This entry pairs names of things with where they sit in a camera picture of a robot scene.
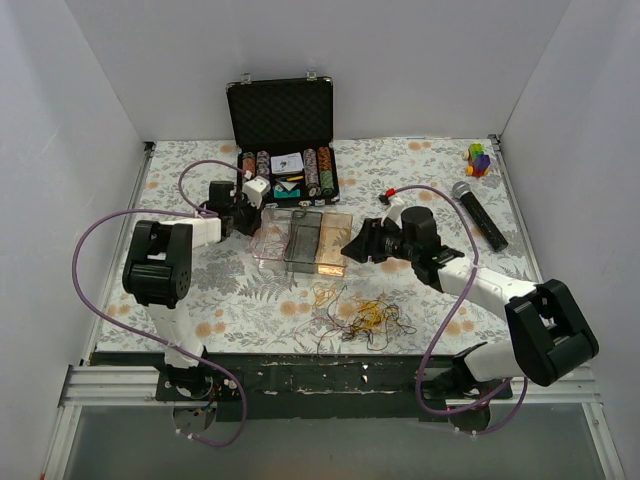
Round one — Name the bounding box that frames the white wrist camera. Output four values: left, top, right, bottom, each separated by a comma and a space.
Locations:
378, 188, 405, 225
242, 176, 271, 209

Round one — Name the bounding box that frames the teal card box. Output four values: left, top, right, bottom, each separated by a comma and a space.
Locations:
273, 181, 301, 199

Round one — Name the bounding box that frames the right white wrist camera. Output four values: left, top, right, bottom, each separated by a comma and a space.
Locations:
378, 188, 405, 225

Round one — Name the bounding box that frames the purple poker chip row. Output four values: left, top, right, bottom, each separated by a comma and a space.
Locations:
255, 150, 271, 199

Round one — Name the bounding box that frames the orange green chip row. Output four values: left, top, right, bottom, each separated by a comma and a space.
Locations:
317, 147, 335, 195

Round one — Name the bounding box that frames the white playing card deck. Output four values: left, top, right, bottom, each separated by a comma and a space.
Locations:
270, 152, 304, 175

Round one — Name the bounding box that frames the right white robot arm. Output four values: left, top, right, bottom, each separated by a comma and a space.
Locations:
341, 207, 599, 398

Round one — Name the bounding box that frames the orange poker chip row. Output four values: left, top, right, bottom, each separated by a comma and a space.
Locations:
242, 152, 256, 177

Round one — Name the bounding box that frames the black poker chip case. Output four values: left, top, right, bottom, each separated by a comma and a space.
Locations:
226, 72, 340, 207

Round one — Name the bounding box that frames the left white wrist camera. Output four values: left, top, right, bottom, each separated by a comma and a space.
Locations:
242, 176, 271, 209

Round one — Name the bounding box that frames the colourful toy block train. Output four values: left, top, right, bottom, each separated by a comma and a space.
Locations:
463, 143, 491, 178

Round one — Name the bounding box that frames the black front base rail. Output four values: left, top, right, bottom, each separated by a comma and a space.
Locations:
89, 351, 491, 422

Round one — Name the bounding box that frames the clear plastic organizer box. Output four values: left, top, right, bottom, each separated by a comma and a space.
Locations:
251, 209, 353, 277

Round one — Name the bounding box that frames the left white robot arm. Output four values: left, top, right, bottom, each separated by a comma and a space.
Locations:
122, 177, 270, 400

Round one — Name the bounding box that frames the black handheld microphone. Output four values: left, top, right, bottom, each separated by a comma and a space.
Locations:
452, 181, 509, 252

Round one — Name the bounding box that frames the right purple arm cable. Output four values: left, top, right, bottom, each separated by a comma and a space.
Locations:
389, 184, 528, 434

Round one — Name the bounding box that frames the grey poker chip row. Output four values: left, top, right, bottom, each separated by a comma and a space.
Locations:
303, 148, 320, 197

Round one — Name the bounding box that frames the dark brown thin wire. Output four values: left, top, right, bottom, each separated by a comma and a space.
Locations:
294, 284, 417, 353

